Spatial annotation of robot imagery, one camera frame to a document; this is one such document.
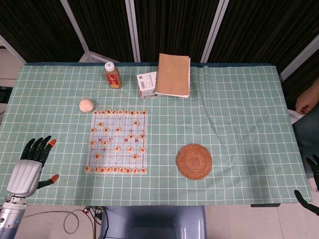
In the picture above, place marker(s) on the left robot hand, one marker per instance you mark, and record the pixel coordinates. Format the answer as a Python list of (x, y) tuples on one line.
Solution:
[(25, 176)]

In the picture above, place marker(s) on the bystander bare hand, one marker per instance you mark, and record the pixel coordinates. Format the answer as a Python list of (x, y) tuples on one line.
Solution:
[(309, 100)]

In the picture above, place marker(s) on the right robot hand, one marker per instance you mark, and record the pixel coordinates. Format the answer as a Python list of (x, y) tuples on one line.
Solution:
[(314, 171)]

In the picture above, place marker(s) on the round wooden chess piece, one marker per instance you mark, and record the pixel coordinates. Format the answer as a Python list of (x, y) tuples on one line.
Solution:
[(109, 169), (102, 169), (118, 129), (96, 169), (115, 169), (142, 149), (137, 112), (100, 124), (131, 136), (128, 170), (106, 129), (93, 130), (143, 112), (121, 170), (135, 170), (114, 112), (103, 112), (126, 112), (130, 149), (143, 170), (135, 156), (92, 142), (142, 136), (136, 122), (98, 156), (132, 113), (109, 112), (116, 148), (105, 142), (87, 169), (120, 112), (96, 112)]

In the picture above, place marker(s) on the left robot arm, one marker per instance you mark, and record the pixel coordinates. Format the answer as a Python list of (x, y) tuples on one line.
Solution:
[(10, 219)]

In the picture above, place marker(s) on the translucent chess board sheet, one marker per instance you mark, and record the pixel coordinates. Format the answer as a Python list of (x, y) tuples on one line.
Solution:
[(124, 160)]

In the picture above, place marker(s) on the bystander dark trouser leg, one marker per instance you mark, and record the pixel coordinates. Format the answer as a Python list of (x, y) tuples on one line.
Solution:
[(309, 134)]

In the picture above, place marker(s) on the green checked tablecloth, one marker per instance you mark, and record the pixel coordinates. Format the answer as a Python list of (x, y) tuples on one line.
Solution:
[(236, 104)]

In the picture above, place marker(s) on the dark folding screen panel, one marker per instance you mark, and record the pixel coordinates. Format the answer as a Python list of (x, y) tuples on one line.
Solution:
[(261, 25), (174, 25), (37, 25), (104, 25)]

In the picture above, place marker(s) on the pale orange round fruit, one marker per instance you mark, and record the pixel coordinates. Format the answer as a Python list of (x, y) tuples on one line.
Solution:
[(86, 105)]

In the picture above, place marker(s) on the round woven rattan coaster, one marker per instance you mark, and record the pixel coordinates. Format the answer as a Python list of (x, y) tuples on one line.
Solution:
[(194, 161)]

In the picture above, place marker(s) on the brown juice bottle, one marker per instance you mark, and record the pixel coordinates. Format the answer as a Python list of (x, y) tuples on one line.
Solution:
[(113, 77)]

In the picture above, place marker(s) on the brown spiral notebook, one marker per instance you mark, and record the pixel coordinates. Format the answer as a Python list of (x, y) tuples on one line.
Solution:
[(173, 74)]

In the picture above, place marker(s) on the white carton box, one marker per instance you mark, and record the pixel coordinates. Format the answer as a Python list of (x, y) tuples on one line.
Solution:
[(147, 84)]

